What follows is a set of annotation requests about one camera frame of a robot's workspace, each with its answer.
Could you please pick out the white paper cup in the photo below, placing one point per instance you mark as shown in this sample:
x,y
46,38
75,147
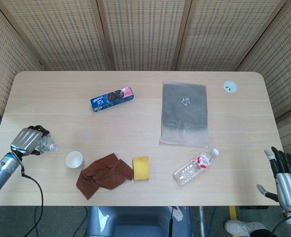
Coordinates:
x,y
73,160

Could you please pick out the blue cookie box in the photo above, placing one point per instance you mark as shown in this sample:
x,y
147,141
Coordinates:
x,y
110,99

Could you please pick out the bagged grey cloth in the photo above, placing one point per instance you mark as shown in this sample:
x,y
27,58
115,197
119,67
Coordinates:
x,y
184,111

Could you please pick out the white shoe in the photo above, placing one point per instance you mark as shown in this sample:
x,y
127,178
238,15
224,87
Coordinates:
x,y
239,227

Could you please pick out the red label water bottle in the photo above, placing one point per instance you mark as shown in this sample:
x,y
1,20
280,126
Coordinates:
x,y
192,170

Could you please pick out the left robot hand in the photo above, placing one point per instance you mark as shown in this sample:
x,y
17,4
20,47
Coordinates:
x,y
26,140

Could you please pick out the yellow sponge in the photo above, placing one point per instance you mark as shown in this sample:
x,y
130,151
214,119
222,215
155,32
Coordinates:
x,y
141,169

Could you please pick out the green label water bottle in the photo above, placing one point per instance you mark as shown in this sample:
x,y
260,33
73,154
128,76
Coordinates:
x,y
52,147

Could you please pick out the black trouser leg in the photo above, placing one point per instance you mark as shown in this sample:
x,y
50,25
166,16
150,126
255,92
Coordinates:
x,y
262,233

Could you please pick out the bamboo screen panel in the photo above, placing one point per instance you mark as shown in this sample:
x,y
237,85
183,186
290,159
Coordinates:
x,y
61,37
221,37
2,61
283,61
145,37

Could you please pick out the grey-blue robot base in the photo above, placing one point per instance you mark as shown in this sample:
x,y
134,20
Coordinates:
x,y
135,222

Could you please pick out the metal table leg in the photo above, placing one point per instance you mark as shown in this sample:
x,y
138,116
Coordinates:
x,y
200,219

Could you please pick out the brown cloth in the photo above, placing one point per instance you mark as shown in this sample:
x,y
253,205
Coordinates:
x,y
103,175

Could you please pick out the white perforated bracket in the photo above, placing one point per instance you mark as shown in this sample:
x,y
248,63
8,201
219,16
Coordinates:
x,y
178,214

